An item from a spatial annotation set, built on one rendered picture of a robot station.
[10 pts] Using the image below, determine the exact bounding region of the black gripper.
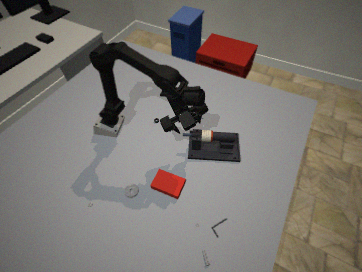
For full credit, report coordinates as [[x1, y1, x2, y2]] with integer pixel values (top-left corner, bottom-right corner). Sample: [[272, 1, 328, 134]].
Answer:
[[160, 102, 208, 134]]

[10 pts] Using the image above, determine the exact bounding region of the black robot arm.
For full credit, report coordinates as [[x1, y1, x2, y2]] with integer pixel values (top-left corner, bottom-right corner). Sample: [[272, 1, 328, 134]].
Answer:
[[89, 42, 205, 131]]

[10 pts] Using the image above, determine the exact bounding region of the red rectangular block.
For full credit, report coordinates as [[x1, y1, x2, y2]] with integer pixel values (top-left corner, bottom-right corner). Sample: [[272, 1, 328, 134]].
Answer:
[[150, 169, 186, 199]]

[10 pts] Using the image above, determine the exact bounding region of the grey flat washer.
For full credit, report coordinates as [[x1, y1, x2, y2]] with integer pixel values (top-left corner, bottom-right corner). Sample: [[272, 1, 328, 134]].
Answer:
[[124, 184, 139, 198]]

